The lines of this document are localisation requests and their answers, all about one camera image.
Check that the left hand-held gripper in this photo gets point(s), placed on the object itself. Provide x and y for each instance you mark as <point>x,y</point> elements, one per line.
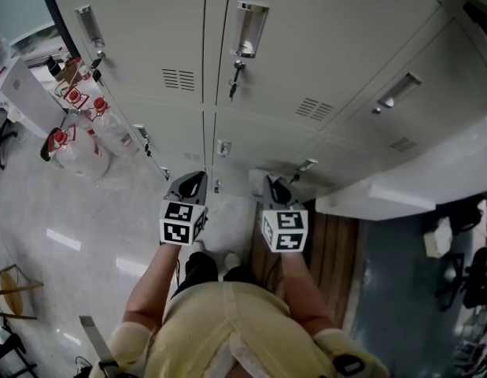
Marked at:
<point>180,227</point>

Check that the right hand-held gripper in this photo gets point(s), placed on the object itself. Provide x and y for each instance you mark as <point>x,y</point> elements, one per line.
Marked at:
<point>286,230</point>

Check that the grey wiping cloth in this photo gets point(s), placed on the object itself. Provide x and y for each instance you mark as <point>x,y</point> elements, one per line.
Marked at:
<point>255,177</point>

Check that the grey metal locker cabinet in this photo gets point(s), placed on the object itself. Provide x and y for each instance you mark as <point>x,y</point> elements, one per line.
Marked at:
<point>148,34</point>

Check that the person's left forearm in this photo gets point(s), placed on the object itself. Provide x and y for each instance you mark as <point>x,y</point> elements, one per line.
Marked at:
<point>148,286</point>

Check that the person's right forearm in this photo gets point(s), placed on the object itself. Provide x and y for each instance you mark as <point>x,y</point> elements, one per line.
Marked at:
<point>306,290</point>

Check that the person's white left shoe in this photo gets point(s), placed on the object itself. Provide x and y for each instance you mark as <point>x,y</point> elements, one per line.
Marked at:
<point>200,245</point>

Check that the person's white shoe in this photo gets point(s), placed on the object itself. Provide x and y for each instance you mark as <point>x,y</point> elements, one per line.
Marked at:
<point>200,245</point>
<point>232,260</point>

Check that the brown wooden floor mat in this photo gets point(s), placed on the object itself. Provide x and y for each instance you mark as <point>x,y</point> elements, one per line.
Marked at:
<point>333,250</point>

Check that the person's legs in black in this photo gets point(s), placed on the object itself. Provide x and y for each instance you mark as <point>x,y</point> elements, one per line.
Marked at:
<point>200,266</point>

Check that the person's white right shoe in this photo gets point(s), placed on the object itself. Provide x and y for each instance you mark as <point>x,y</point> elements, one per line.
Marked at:
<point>232,260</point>

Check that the person's yellow shirt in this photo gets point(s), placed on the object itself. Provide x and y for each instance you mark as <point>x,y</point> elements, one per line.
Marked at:
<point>227,329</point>

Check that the white table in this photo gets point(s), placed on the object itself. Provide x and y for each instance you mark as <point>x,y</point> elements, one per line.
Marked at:
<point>424,171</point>

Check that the black trash bin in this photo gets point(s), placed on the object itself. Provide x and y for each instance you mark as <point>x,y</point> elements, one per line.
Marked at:
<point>45,150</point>

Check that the small bottle red label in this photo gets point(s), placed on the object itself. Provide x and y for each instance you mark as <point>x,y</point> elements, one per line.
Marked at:
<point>85,74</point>

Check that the small white box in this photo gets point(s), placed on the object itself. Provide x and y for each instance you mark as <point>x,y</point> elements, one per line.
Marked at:
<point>437,238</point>

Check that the grey flat bar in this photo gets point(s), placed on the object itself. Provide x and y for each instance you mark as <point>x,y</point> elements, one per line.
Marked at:
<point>94,337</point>

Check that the brown cardboard box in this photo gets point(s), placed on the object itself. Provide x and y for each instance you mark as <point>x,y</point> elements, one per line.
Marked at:
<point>70,69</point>

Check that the black bag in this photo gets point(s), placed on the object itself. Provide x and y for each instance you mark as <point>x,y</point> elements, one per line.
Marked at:
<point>463,215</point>

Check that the black thermos flask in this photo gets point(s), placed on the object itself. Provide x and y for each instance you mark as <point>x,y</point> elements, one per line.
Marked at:
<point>52,66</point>

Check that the white water dispenser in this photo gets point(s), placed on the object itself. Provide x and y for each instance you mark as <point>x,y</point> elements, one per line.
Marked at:
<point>26,93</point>

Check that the round wooden stool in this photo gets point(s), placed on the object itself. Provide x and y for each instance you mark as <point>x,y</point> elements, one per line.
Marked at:
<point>9,290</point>

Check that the black window frame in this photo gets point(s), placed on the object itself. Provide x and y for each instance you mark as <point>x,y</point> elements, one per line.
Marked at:
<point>58,14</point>

